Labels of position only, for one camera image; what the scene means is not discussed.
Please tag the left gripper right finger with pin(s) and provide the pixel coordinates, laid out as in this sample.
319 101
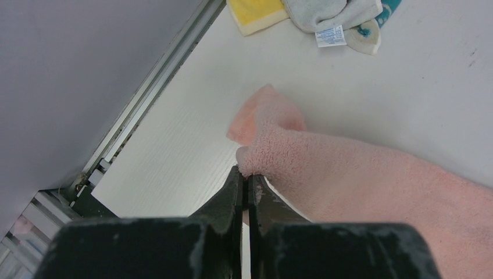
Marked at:
286 245

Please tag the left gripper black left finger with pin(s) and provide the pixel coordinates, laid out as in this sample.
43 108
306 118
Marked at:
206 244

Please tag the light pink towel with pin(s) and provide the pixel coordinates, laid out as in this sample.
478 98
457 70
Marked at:
337 179

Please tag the teal patterned cloth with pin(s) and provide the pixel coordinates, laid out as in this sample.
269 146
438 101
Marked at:
366 37

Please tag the striped cloth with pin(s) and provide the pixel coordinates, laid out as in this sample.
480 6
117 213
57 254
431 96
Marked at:
328 19

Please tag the yellow cloth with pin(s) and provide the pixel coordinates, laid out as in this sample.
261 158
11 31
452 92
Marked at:
255 15

